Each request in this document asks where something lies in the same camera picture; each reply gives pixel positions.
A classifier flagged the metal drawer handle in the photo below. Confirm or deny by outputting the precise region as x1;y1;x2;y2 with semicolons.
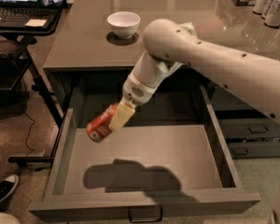
128;206;163;224

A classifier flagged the grey cabinet counter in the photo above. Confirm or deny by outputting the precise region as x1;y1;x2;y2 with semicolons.
44;0;280;73

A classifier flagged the black laptop stand cart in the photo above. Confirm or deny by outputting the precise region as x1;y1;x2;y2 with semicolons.
0;11;63;166

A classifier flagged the white ceramic bowl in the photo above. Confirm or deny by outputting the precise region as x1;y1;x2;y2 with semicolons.
107;11;141;38

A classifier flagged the yellow sticky note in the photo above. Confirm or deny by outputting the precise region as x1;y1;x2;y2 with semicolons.
25;20;47;27

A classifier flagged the orange soda can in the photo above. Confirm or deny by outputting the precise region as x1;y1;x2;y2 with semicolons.
86;104;117;143

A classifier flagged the open grey top drawer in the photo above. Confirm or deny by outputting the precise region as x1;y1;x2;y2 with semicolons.
29;86;260;223

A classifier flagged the black laptop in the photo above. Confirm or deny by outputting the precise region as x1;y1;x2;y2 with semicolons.
0;0;61;30

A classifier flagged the black cable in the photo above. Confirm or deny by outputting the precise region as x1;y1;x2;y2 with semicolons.
20;77;36;157

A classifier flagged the green chip bag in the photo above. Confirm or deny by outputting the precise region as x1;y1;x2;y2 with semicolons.
179;22;197;37

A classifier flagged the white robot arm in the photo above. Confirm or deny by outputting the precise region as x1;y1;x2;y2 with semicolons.
109;19;280;131

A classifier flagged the black and white sneaker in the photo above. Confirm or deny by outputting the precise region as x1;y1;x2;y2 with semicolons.
0;175;20;204

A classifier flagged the white can right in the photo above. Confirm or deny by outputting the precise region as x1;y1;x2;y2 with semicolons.
264;0;280;27

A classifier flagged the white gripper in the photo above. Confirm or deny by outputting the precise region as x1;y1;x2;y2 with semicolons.
109;72;156;132

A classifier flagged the grey side drawer unit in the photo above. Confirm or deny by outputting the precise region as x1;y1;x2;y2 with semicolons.
207;85;280;159

